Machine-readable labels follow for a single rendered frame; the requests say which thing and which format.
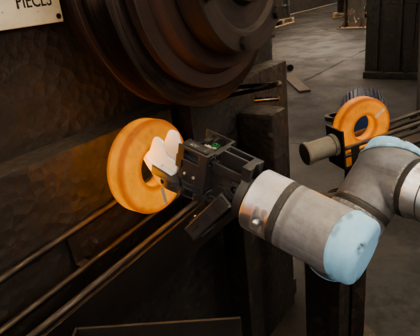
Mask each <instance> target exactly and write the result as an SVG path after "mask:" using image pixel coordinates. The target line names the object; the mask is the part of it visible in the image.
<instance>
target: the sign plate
mask: <svg viewBox="0 0 420 336"><path fill-rule="evenodd" d="M62 21H63V16H62V12H61V6H60V3H59V0H0V31H4V30H9V29H17V28H22V27H31V26H36V25H44V24H49V23H58V22H62Z"/></svg>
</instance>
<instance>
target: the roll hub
mask: <svg viewBox="0 0 420 336"><path fill-rule="evenodd" d="M175 1H176V4H177V7H178V9H179V12H180V14H181V16H182V18H183V20H184V22H185V24H186V26H187V28H188V29H189V30H190V32H191V34H192V35H193V36H194V38H196V40H198V42H200V44H202V46H204V47H205V48H207V49H208V50H210V51H212V52H215V53H222V54H244V53H252V52H254V51H256V50H258V49H259V48H260V47H261V46H262V45H263V44H264V43H265V42H266V41H267V40H268V38H269V37H270V36H271V34H272V32H273V30H274V28H275V26H276V24H277V22H278V19H275V18H274V16H273V8H274V6H276V5H280V6H281V8H282V5H283V0H213V1H208V2H205V1H204V0H175ZM244 35H249V38H250V40H251V44H250V48H249V49H246V50H242V48H241V46H240V44H239V43H240V39H241V36H244Z"/></svg>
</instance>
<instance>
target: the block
mask: <svg viewBox="0 0 420 336"><path fill-rule="evenodd" d="M239 131H240V140H241V150H242V151H243V152H245V153H248V154H250V155H252V156H254V157H256V158H258V159H260V160H262V161H264V164H263V170H262V172H263V171H266V170H272V171H274V172H276V173H278V174H280V175H282V176H284V177H287V178H289V166H288V146H287V111H286V108H284V107H277V106H268V105H252V106H250V107H248V108H246V109H244V110H242V111H240V112H239Z"/></svg>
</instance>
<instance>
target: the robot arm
mask: <svg viewBox="0 0 420 336"><path fill-rule="evenodd" d="M213 135H216V136H218V137H220V138H222V139H224V140H226V141H227V142H226V145H225V146H223V147H220V145H219V144H217V143H213V140H214V138H213ZM235 144H236V141H234V140H232V139H230V138H227V137H225V136H223V135H220V134H218V133H216V132H214V131H212V130H210V129H207V134H206V139H204V140H200V139H197V140H195V141H194V140H192V139H188V140H186V141H184V142H183V144H182V142H181V138H180V134H179V133H178V132H177V131H175V130H170V131H169V132H168V134H167V136H166V138H165V141H164V142H163V140H162V139H161V138H160V137H155V138H154V139H153V142H152V144H151V148H150V150H149V151H148V152H147V153H146V155H145V156H144V161H145V163H146V165H147V166H148V168H149V169H150V171H151V173H152V175H153V176H154V178H156V180H157V181H158V182H159V184H160V185H162V186H163V187H164V188H166V189H168V190H170V191H172V192H174V193H176V194H178V195H179V196H182V195H183V196H184V197H187V198H190V199H192V200H194V201H202V202H204V201H206V200H207V201H208V202H211V203H210V204H209V205H208V206H207V207H206V208H205V209H204V210H203V211H202V212H200V213H198V214H197V215H195V216H194V217H193V218H192V220H190V222H189V224H188V226H186V228H185V230H186V232H188V234H189V235H190V236H191V238H192V239H193V240H196V239H198V238H200V237H201V238H203V237H204V236H206V235H208V234H210V232H211V231H212V230H213V229H214V228H215V226H214V225H215V224H216V223H217V222H218V221H220V220H221V219H222V218H223V217H224V216H225V215H226V214H228V212H230V210H231V212H232V214H233V215H234V216H236V217H238V218H239V224H240V226H241V227H242V228H244V229H246V230H248V231H250V232H252V233H253V234H255V235H257V236H258V237H260V238H262V239H264V240H266V241H267V242H269V243H271V244H272V245H274V246H276V247H278V248H280V249H281V250H283V251H285V252H287V253H288V254H290V255H292V256H294V257H296V258H298V259H299V260H301V261H303V262H304V263H306V264H308V265H309V266H310V268H311V269H312V270H313V271H314V272H315V273H316V274H317V275H318V276H320V277H322V278H324V279H326V280H328V281H334V282H341V283H343V284H346V285H351V284H354V282H356V281H357V280H358V279H359V278H360V276H361V275H362V274H363V272H364V270H365V269H366V267H367V266H368V264H369V262H370V260H371V258H372V256H373V254H374V252H375V249H376V246H377V244H378V241H379V238H380V236H381V234H382V233H383V231H384V230H385V229H386V227H387V226H388V224H389V222H390V221H391V219H392V218H393V216H394V214H396V215H398V216H402V217H404V218H406V219H413V220H415V221H418V222H420V148H418V147H417V146H415V145H414V144H412V143H410V142H408V141H403V140H400V138H397V137H391V136H378V137H374V138H372V139H371V140H370V141H369V142H368V144H367V145H366V146H365V148H364V149H363V150H362V151H361V152H360V153H359V155H358V158H357V160H356V162H355V163H354V165H353V166H352V168H351V170H350V171H349V172H348V174H347V176H346V178H345V179H344V180H343V182H342V184H341V185H340V187H339V188H338V190H337V192H336V193H335V194H334V196H333V197H332V198H329V197H326V196H324V195H322V194H320V193H318V192H316V191H314V190H312V189H310V188H308V187H305V186H303V185H301V184H299V183H297V182H296V181H293V180H291V179H289V178H287V177H284V176H282V175H280V174H278V173H276V172H274V171H272V170H266V171H263V172H262V170H263V164H264V161H262V160H260V159H258V158H256V157H254V156H252V155H250V154H248V153H245V152H243V151H241V150H239V149H236V148H235Z"/></svg>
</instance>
